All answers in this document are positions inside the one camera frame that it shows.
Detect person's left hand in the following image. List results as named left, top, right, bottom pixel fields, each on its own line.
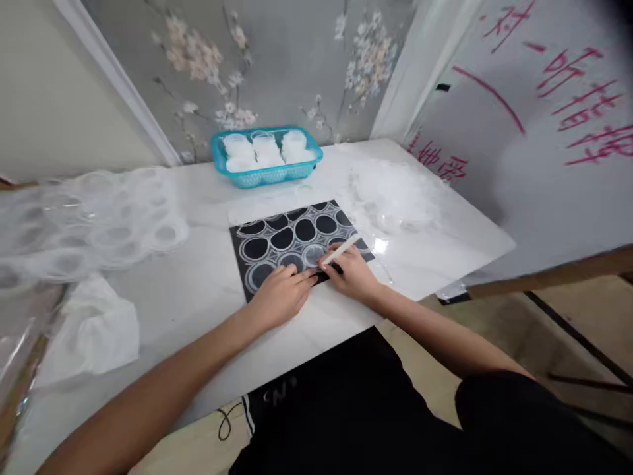
left=245, top=264, right=321, bottom=331

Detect person's right hand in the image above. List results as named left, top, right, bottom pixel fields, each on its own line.
left=320, top=241, right=392, bottom=304

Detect white craft knife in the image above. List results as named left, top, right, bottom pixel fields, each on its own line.
left=320, top=234, right=363, bottom=272

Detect black cutting mat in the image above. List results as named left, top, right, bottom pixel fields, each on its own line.
left=229, top=199, right=376, bottom=304

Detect pile of clear plastic scraps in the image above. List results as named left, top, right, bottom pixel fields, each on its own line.
left=345, top=157, right=448, bottom=234

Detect turquoise plastic basket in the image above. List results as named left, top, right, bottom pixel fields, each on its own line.
left=210, top=125, right=324, bottom=190

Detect person's legs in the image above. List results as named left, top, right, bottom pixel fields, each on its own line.
left=229, top=326, right=633, bottom=475

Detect wooden easel bar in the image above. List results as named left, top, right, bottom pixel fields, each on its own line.
left=464, top=246, right=633, bottom=300

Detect whiteboard with red writing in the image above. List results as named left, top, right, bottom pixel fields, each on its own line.
left=403, top=0, right=633, bottom=300

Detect white plastic bag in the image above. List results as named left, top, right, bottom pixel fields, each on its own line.
left=47, top=276, right=141, bottom=381

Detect pile of clear moulded sheets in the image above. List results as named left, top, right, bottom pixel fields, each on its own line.
left=0, top=167, right=192, bottom=289

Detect clear plastic wrap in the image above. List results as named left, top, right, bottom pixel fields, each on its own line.
left=0, top=284, right=68, bottom=451

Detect black metal frame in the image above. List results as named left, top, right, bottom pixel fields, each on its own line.
left=524, top=290, right=633, bottom=392

